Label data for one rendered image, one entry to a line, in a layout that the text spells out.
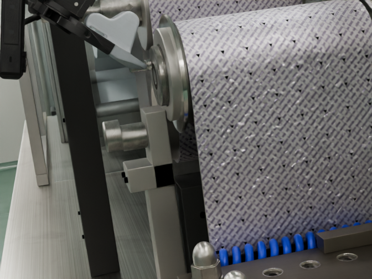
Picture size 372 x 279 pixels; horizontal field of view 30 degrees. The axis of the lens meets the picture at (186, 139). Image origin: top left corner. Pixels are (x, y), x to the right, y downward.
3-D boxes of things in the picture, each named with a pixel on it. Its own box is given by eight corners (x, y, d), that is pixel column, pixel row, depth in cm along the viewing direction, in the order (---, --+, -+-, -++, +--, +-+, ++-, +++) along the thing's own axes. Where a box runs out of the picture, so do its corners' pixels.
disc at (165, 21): (162, 98, 96) (154, -4, 88) (165, 98, 96) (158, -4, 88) (186, 155, 84) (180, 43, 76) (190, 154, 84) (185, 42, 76)
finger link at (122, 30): (169, 35, 83) (103, -9, 81) (143, 77, 83) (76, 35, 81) (166, 35, 86) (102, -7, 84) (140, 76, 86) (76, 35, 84)
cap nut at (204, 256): (188, 277, 79) (183, 239, 78) (219, 270, 80) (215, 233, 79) (195, 289, 76) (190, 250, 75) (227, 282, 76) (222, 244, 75)
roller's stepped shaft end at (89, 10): (62, 26, 108) (59, 5, 108) (101, 21, 109) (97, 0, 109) (63, 26, 105) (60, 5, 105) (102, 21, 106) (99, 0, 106)
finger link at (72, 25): (115, 44, 81) (50, 3, 79) (109, 56, 81) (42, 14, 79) (114, 44, 85) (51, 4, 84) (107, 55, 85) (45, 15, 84)
